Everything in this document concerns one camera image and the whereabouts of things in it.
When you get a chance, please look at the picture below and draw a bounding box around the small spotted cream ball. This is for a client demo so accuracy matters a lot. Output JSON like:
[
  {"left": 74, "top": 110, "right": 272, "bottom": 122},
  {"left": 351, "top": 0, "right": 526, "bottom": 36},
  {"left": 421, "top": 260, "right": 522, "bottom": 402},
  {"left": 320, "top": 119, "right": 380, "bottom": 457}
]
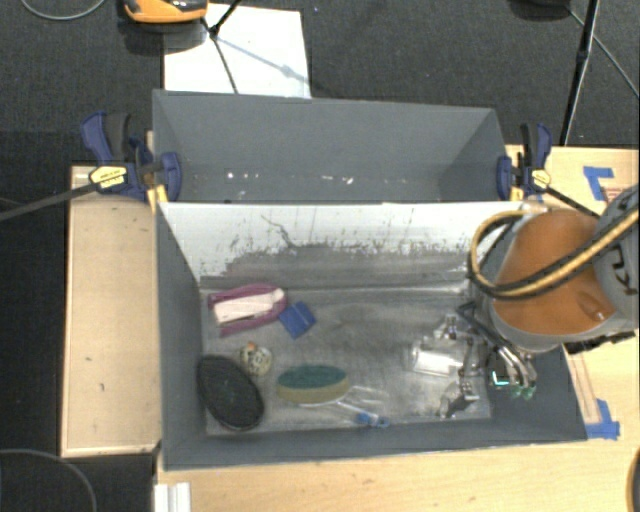
[{"left": 239, "top": 342, "right": 274, "bottom": 378}]

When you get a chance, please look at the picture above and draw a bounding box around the green and yellow oval sponge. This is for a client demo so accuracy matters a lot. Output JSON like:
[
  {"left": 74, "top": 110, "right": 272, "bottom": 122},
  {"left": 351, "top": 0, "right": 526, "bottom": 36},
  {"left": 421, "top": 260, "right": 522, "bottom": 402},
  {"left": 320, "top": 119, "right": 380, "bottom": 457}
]
[{"left": 275, "top": 364, "right": 352, "bottom": 406}]

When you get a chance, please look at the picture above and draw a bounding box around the purple and white stapler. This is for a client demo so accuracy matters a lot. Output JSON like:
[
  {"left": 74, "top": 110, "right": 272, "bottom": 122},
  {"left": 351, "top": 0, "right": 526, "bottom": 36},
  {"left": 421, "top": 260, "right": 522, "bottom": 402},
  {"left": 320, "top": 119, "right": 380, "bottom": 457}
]
[{"left": 206, "top": 282, "right": 289, "bottom": 339}]

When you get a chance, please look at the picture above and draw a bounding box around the black oval disc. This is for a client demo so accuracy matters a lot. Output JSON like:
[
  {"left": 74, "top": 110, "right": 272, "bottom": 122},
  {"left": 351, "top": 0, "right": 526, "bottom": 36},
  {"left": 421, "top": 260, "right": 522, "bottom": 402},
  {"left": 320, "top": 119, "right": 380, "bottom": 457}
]
[{"left": 195, "top": 353, "right": 266, "bottom": 433}]

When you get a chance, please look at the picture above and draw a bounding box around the grey metal bin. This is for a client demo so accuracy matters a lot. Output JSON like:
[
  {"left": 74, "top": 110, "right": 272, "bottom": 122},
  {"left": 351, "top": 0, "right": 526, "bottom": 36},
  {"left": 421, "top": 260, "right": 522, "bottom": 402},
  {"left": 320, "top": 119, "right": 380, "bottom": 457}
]
[{"left": 149, "top": 88, "right": 589, "bottom": 471}]

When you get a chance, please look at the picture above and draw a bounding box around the clear plastic stick blue tip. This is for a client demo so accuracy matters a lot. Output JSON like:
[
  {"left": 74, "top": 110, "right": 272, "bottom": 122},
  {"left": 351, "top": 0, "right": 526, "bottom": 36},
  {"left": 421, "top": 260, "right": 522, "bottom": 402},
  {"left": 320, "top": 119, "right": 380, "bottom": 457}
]
[{"left": 299, "top": 384, "right": 392, "bottom": 430}]

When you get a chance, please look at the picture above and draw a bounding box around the small blue block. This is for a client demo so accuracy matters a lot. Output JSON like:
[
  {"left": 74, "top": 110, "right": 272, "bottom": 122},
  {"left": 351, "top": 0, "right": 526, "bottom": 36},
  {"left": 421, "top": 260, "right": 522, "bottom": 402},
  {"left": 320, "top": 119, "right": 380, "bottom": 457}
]
[{"left": 277, "top": 300, "right": 318, "bottom": 341}]

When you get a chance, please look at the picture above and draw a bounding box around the pale wood board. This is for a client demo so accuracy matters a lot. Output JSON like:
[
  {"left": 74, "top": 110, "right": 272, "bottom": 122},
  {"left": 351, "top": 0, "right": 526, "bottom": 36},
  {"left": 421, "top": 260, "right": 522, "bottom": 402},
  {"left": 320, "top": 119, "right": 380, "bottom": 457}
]
[{"left": 59, "top": 164, "right": 164, "bottom": 459}]

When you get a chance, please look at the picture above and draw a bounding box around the clear plastic bottle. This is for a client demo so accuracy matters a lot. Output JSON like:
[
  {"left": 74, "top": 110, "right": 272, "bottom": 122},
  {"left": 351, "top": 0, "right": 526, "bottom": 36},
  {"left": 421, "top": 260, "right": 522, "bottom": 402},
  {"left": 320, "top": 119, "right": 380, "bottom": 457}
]
[{"left": 404, "top": 337, "right": 467, "bottom": 378}]

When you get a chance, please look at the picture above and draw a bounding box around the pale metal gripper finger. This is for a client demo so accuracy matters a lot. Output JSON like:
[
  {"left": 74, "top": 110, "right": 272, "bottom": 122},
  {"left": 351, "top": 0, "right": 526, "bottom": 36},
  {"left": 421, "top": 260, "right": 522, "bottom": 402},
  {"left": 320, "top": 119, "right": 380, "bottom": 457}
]
[
  {"left": 438, "top": 367, "right": 482, "bottom": 419},
  {"left": 432, "top": 313, "right": 474, "bottom": 351}
]

